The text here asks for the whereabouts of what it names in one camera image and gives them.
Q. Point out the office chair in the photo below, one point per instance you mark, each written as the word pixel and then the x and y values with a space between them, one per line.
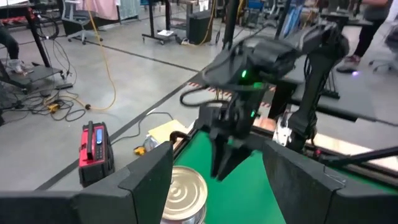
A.
pixel 77 18

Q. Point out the pink cloth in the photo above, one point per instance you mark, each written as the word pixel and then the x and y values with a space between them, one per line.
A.
pixel 99 9

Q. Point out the person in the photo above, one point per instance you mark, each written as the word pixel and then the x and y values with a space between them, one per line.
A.
pixel 367 34
pixel 7 43

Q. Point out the green table mat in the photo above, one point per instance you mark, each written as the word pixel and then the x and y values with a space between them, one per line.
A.
pixel 248 199

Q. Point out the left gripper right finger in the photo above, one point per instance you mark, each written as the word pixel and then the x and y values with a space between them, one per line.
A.
pixel 311 202

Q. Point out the black pole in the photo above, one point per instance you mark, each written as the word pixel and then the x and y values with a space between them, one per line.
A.
pixel 230 21

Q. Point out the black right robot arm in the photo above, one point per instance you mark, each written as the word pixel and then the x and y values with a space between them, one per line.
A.
pixel 311 93

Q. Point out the yellow plug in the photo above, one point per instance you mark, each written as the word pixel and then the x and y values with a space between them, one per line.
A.
pixel 140 151

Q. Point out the gold lid can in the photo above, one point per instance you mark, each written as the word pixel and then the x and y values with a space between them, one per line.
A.
pixel 186 193

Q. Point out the black aluminium table frame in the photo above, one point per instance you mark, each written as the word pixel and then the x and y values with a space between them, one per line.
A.
pixel 373 177

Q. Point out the yellow paper pad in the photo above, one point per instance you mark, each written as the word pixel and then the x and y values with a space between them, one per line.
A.
pixel 168 130

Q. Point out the red black tool case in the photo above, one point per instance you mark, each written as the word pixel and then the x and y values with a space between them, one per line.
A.
pixel 96 161

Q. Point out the grey cloth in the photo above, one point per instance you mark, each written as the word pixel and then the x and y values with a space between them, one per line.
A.
pixel 129 7

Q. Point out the black bin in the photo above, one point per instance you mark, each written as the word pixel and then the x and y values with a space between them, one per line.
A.
pixel 200 28

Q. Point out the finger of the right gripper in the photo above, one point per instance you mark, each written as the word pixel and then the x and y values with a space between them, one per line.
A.
pixel 237 155
pixel 219 155

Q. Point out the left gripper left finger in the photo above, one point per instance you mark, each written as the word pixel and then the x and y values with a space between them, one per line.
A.
pixel 124 202

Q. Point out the black metal desk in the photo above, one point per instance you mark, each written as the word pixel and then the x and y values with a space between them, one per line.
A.
pixel 37 40

